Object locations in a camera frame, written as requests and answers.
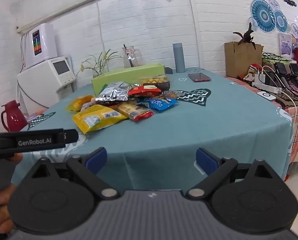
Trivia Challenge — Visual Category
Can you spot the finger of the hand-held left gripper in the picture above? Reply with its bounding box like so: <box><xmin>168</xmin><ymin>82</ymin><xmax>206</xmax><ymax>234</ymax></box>
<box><xmin>63</xmin><ymin>129</ymin><xmax>79</xmax><ymax>143</ymax></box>

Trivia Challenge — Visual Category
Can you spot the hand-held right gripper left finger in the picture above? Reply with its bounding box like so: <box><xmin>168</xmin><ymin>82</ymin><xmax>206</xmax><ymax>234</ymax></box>
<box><xmin>26</xmin><ymin>147</ymin><xmax>121</xmax><ymax>200</ymax></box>

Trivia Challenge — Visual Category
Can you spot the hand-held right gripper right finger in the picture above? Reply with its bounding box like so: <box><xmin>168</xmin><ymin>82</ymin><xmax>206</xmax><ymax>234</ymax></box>
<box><xmin>186</xmin><ymin>148</ymin><xmax>279</xmax><ymax>201</ymax></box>

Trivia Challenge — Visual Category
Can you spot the large yellow snack packet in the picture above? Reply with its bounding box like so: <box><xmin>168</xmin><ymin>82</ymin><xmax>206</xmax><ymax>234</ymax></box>
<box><xmin>72</xmin><ymin>104</ymin><xmax>128</xmax><ymax>134</ymax></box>

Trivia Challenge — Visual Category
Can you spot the small yellow snack packet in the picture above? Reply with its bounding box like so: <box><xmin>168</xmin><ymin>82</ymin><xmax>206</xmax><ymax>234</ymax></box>
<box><xmin>66</xmin><ymin>95</ymin><xmax>95</xmax><ymax>112</ymax></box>

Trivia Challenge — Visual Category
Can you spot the silver foil snack packet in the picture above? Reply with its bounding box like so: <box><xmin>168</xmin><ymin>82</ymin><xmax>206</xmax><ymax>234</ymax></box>
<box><xmin>95</xmin><ymin>81</ymin><xmax>132</xmax><ymax>103</ymax></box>

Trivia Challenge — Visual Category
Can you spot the clear waffle packet red label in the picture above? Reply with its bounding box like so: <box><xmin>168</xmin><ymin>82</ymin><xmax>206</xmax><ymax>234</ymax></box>
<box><xmin>117</xmin><ymin>102</ymin><xmax>154</xmax><ymax>122</ymax></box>

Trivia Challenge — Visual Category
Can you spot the small printed snack packet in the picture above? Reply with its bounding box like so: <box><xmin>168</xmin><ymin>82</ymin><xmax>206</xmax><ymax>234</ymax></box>
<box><xmin>161</xmin><ymin>90</ymin><xmax>183</xmax><ymax>100</ymax></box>

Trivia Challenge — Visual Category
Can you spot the green cardboard box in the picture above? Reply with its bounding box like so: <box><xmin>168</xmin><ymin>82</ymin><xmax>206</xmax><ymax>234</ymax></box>
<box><xmin>91</xmin><ymin>62</ymin><xmax>168</xmax><ymax>97</ymax></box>

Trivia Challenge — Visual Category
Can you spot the red snack packet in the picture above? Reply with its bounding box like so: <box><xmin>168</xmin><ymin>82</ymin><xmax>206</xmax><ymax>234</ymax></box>
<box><xmin>127</xmin><ymin>85</ymin><xmax>162</xmax><ymax>97</ymax></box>

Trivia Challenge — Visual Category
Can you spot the clear packet of yellow puffs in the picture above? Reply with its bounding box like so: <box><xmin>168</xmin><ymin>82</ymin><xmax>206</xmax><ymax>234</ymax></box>
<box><xmin>140</xmin><ymin>77</ymin><xmax>170</xmax><ymax>90</ymax></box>

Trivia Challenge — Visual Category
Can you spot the person's left hand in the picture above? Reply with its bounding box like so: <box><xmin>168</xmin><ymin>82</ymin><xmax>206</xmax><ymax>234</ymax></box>
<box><xmin>0</xmin><ymin>153</ymin><xmax>23</xmax><ymax>233</ymax></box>

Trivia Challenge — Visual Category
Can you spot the teal printed tablecloth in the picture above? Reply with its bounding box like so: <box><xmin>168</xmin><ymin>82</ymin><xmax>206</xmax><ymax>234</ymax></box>
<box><xmin>10</xmin><ymin>67</ymin><xmax>293</xmax><ymax>191</ymax></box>

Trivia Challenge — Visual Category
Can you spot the white appliance with screen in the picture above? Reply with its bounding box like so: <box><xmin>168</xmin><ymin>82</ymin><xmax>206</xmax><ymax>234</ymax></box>
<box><xmin>17</xmin><ymin>56</ymin><xmax>77</xmax><ymax>115</ymax></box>

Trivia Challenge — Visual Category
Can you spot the green plant in glass vase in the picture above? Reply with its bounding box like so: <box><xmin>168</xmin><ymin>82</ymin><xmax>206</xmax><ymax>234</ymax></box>
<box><xmin>76</xmin><ymin>50</ymin><xmax>117</xmax><ymax>78</ymax></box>

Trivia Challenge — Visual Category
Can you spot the smartphone in pink case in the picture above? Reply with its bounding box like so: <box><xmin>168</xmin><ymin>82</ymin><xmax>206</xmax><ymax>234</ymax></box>
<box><xmin>188</xmin><ymin>73</ymin><xmax>211</xmax><ymax>83</ymax></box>

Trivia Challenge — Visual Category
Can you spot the white rounded flat device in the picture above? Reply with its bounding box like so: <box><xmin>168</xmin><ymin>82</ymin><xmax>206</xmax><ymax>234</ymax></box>
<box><xmin>256</xmin><ymin>91</ymin><xmax>276</xmax><ymax>103</ymax></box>

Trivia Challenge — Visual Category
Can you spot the white power strip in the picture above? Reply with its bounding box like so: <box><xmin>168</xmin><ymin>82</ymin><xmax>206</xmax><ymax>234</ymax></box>
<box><xmin>251</xmin><ymin>72</ymin><xmax>282</xmax><ymax>93</ymax></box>

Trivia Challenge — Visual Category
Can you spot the white water purifier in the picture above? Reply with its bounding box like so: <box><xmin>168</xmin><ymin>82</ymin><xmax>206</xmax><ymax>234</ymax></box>
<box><xmin>21</xmin><ymin>23</ymin><xmax>58</xmax><ymax>68</ymax></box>

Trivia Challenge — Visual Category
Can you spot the black straw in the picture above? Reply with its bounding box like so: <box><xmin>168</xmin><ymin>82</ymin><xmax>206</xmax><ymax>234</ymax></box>
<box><xmin>123</xmin><ymin>44</ymin><xmax>134</xmax><ymax>68</ymax></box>

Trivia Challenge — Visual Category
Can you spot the clear glass pitcher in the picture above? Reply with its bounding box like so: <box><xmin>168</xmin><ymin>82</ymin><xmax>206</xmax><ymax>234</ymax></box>
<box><xmin>122</xmin><ymin>45</ymin><xmax>142</xmax><ymax>69</ymax></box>

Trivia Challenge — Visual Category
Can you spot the patterned pouch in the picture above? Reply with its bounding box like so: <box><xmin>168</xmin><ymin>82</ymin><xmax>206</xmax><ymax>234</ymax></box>
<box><xmin>246</xmin><ymin>64</ymin><xmax>263</xmax><ymax>81</ymax></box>

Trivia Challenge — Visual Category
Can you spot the grey cylindrical bottle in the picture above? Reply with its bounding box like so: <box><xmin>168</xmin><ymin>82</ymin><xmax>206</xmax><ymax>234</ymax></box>
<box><xmin>172</xmin><ymin>43</ymin><xmax>186</xmax><ymax>73</ymax></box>

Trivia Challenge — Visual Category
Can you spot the brown cardboard box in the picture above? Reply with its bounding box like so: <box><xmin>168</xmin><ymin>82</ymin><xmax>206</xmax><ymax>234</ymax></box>
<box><xmin>224</xmin><ymin>41</ymin><xmax>264</xmax><ymax>79</ymax></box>

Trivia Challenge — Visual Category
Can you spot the green striped cloth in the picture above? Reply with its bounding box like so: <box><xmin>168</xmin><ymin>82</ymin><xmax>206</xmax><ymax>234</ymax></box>
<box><xmin>261</xmin><ymin>56</ymin><xmax>290</xmax><ymax>67</ymax></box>

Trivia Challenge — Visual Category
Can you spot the dark purple plant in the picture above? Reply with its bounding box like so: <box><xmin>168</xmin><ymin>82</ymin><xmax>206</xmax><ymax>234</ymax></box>
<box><xmin>232</xmin><ymin>22</ymin><xmax>257</xmax><ymax>51</ymax></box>

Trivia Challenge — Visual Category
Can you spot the large blue paper fan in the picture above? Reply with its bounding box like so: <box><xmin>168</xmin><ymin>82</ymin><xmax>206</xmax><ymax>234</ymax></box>
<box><xmin>250</xmin><ymin>0</ymin><xmax>277</xmax><ymax>32</ymax></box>

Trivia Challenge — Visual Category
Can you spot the small blue paper fan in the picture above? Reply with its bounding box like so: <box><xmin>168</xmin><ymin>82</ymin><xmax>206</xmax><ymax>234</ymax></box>
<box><xmin>274</xmin><ymin>10</ymin><xmax>289</xmax><ymax>33</ymax></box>

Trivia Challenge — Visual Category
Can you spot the wall photo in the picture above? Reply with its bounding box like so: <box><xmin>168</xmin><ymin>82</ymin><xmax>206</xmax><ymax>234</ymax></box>
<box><xmin>278</xmin><ymin>33</ymin><xmax>292</xmax><ymax>55</ymax></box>

